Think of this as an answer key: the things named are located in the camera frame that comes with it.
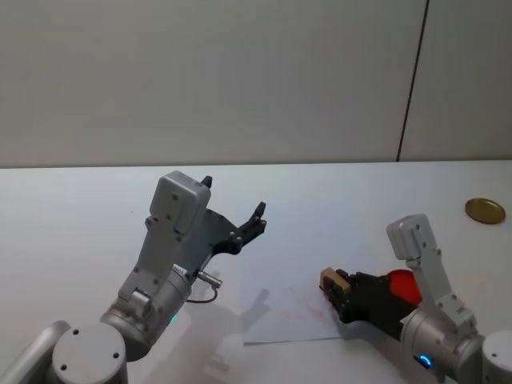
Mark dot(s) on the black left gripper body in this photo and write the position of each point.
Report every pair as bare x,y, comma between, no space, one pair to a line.
214,230

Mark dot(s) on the round gold metal lid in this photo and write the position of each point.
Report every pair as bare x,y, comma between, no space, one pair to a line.
485,210

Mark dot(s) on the white paper sheet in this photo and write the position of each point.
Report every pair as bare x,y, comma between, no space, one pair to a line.
288,280

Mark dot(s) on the small wooden stamp block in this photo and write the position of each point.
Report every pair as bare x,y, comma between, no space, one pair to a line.
329,277

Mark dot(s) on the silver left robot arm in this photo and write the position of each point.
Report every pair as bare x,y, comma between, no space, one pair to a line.
152,288

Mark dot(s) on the round red ink pad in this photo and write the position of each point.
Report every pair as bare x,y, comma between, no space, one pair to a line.
404,286

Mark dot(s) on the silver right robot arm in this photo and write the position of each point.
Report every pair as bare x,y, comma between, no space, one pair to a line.
434,332

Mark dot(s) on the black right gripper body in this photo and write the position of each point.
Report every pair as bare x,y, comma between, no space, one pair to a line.
372,300

